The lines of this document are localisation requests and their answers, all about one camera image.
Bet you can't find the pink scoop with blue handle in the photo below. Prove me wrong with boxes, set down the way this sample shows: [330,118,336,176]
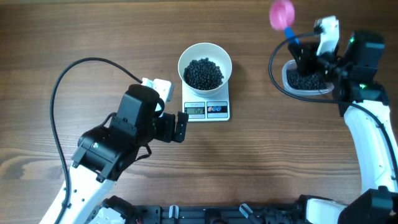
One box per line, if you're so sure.
[269,0,295,39]

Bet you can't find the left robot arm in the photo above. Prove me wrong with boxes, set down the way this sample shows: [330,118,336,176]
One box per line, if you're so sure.
[41,84,188,223]

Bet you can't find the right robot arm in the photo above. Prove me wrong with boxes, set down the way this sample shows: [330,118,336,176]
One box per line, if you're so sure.
[288,30,397,223]

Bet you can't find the white digital kitchen scale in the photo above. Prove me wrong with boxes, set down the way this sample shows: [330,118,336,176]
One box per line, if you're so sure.
[182,83,230,122]

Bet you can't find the black beans in bowl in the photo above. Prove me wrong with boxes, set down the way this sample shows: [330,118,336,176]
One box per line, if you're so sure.
[183,58,224,90]

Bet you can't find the white bowl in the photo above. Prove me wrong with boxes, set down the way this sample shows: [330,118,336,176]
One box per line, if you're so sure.
[177,42,233,96]

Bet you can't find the black beans in container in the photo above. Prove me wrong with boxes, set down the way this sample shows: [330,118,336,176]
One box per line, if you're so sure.
[287,69,327,90]

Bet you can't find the clear plastic container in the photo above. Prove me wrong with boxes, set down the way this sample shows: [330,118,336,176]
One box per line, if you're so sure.
[282,60,334,96]

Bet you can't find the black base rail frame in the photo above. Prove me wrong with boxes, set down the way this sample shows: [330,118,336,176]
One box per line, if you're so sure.
[86,196,308,224]

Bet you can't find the left black camera cable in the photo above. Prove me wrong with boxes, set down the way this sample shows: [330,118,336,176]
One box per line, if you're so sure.
[49,57,143,224]

